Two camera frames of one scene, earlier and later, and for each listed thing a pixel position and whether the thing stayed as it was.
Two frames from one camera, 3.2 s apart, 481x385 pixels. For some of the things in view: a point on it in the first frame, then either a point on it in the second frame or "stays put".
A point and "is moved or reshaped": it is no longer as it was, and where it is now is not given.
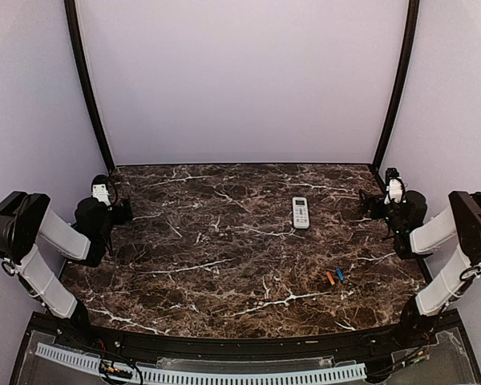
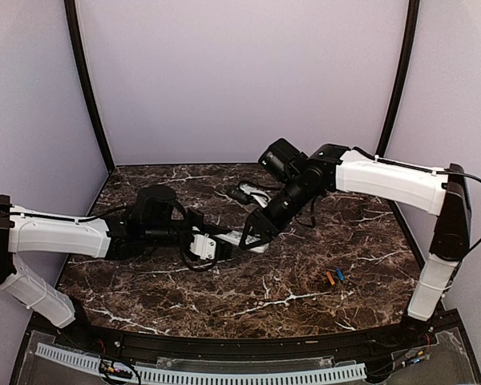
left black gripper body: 120,217 → 198,217
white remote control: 301,212 is moved or reshaped
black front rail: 112,340 stays put
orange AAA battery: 330,277 stays put
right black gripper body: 377,213 → 275,227
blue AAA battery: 340,273 stays put
